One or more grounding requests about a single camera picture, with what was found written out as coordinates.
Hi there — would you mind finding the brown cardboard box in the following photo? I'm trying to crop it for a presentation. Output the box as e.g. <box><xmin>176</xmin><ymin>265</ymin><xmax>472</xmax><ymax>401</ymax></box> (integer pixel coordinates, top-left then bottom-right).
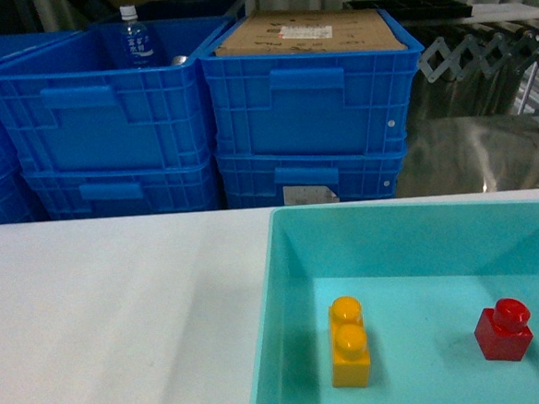
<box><xmin>215</xmin><ymin>9</ymin><xmax>407</xmax><ymax>57</ymax></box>

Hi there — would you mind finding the lower right blue crate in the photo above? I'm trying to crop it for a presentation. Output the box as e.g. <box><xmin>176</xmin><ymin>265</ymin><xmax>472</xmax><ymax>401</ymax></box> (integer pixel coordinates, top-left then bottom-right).
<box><xmin>215</xmin><ymin>150</ymin><xmax>406</xmax><ymax>209</ymax></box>

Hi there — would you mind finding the clear plastic water bottle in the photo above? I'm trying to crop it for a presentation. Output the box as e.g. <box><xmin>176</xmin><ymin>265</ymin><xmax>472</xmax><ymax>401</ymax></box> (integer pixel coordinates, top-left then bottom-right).
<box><xmin>119</xmin><ymin>5</ymin><xmax>157</xmax><ymax>68</ymax></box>

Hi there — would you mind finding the teal plastic tray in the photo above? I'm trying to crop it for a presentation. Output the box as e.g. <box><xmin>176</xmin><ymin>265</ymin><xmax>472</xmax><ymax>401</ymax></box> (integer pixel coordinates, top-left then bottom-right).
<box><xmin>250</xmin><ymin>200</ymin><xmax>539</xmax><ymax>404</ymax></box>

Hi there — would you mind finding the black tray on conveyor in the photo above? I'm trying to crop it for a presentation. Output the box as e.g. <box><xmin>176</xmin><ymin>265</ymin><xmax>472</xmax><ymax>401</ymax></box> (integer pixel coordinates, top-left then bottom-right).
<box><xmin>342</xmin><ymin>0</ymin><xmax>473</xmax><ymax>21</ymax></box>

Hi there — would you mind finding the blue crate with cardboard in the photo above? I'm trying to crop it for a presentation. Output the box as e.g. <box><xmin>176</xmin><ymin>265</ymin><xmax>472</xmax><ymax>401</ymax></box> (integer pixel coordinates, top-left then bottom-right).
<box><xmin>201</xmin><ymin>9</ymin><xmax>423</xmax><ymax>156</ymax></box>

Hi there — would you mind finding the red one-stud toy block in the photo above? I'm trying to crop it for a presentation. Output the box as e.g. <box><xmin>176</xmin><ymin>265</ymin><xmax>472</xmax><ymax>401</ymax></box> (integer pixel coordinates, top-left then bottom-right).
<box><xmin>473</xmin><ymin>297</ymin><xmax>533</xmax><ymax>362</ymax></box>

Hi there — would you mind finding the blue crate with bottle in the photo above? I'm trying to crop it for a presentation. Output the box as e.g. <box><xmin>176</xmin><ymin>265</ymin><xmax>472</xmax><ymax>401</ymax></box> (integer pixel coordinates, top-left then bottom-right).
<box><xmin>0</xmin><ymin>18</ymin><xmax>229</xmax><ymax>173</ymax></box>

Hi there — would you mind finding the grey scissor conveyor frame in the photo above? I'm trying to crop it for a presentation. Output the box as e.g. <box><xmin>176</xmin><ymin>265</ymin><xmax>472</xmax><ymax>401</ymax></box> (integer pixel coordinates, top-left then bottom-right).
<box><xmin>418</xmin><ymin>26</ymin><xmax>539</xmax><ymax>83</ymax></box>

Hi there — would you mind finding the lower left blue crate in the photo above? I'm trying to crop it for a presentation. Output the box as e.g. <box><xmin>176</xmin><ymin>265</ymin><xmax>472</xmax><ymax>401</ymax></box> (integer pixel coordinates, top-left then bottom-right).
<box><xmin>23</xmin><ymin>160</ymin><xmax>221</xmax><ymax>220</ymax></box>

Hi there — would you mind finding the yellow two-stud toy block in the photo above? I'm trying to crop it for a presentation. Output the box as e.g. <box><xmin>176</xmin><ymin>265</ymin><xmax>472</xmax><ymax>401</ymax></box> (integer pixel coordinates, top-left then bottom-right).
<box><xmin>328</xmin><ymin>295</ymin><xmax>372</xmax><ymax>388</ymax></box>

